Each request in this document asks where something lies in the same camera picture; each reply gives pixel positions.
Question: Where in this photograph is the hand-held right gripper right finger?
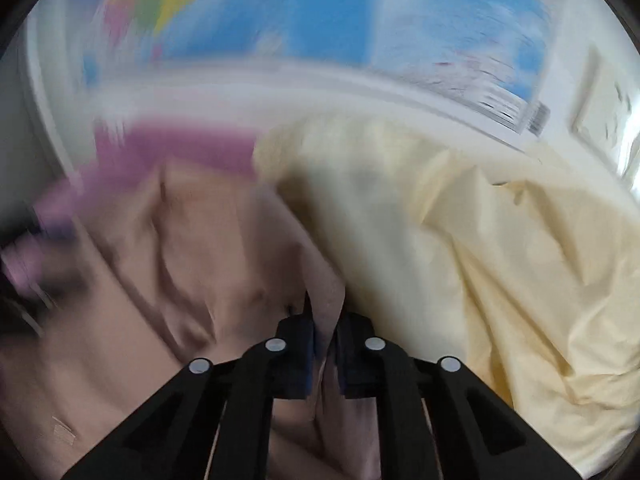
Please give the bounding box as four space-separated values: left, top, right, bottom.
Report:
334 312 583 480

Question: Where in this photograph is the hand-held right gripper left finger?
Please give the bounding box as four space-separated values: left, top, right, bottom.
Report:
60 294 317 480

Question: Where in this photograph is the tan garment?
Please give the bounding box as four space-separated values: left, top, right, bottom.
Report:
0 159 438 480

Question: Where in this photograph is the cream cloth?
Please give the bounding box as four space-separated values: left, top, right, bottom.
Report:
251 114 640 478

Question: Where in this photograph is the white headboard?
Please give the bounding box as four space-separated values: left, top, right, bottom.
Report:
20 7 541 191

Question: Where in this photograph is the pink flower print bedsheet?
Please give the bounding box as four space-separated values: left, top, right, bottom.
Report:
32 117 261 241

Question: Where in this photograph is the colourful wall map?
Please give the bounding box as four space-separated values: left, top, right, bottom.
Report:
62 0 557 137

